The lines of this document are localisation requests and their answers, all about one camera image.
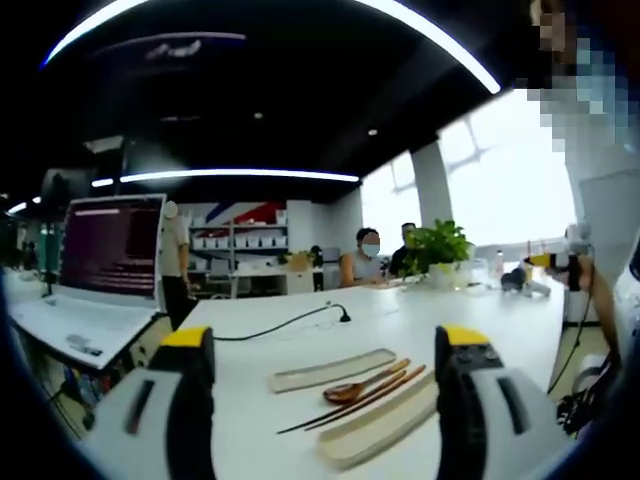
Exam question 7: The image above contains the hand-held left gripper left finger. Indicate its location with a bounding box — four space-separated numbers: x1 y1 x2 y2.
74 326 217 480

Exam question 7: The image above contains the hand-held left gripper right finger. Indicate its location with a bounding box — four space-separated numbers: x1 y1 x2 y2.
433 323 577 480

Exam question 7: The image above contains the beige cutlery case base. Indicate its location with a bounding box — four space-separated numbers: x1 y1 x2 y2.
318 368 442 472

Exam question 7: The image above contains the brown wooden chopstick utensil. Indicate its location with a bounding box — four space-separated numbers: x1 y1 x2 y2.
276 368 409 435
303 364 427 433

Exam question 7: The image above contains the brown wooden spoon utensil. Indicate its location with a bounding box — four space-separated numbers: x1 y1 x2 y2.
322 358 412 405

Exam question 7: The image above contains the beige cutlery case lid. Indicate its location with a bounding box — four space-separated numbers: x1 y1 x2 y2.
268 347 398 395

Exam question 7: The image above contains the black object on table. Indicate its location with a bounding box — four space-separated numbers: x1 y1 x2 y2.
500 269 527 293

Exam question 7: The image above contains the green potted plant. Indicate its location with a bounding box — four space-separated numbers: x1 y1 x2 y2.
398 218 477 290

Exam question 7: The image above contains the white open laptop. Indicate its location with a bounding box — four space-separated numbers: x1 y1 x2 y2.
7 193 169 372

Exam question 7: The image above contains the white storage shelf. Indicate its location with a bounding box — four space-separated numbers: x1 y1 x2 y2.
187 213 292 297

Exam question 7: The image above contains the curved ceiling light strip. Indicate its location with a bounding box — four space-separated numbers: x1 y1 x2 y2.
43 0 503 96

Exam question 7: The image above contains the straight ceiling light strip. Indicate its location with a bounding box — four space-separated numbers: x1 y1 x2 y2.
118 168 362 185

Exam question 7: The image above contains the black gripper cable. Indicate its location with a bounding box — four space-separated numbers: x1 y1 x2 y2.
546 288 597 397

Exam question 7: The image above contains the black cable on table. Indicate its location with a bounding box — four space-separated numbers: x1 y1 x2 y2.
213 302 353 343

